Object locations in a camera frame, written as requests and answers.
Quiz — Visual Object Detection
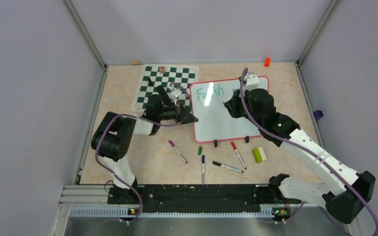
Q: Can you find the black chess piece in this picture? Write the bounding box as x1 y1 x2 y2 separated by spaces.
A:
148 77 154 86

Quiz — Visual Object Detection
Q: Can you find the pink framed whiteboard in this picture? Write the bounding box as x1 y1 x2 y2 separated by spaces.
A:
189 78 260 143

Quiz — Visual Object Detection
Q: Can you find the blue cap marker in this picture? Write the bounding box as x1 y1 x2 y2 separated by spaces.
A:
201 155 205 185

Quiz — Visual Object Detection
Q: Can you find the black microphone grey head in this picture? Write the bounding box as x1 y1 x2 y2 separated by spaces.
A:
157 85 173 106

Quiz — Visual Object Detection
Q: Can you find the orange block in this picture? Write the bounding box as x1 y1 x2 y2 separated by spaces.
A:
264 58 271 67

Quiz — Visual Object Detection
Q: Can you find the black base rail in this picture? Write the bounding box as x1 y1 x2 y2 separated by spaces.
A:
107 184 300 213

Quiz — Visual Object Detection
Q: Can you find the red cap marker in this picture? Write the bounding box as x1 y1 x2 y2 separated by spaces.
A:
231 142 247 170

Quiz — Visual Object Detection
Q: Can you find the green white chess mat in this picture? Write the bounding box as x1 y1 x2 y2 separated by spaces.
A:
131 64 199 112

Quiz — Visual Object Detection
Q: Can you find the purple cap marker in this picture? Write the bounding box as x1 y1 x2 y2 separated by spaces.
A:
168 140 188 164

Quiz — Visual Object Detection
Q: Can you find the purple block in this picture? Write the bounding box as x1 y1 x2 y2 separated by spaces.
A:
313 110 324 120

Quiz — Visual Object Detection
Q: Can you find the lime green lego brick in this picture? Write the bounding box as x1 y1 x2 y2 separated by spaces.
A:
252 147 267 164

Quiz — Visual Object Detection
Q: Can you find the black cap marker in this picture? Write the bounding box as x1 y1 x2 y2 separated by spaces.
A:
212 161 244 173

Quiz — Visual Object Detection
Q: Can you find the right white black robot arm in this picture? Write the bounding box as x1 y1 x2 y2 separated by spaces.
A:
224 88 376 224

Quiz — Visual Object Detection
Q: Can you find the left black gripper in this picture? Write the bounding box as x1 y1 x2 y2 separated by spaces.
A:
157 100 198 125

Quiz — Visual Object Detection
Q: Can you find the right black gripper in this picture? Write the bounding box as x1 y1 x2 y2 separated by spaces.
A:
225 88 262 128

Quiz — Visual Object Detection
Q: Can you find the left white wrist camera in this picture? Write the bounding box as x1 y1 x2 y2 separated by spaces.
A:
170 88 183 101

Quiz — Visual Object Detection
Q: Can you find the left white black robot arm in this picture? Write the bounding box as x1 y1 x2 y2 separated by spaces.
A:
91 94 198 203

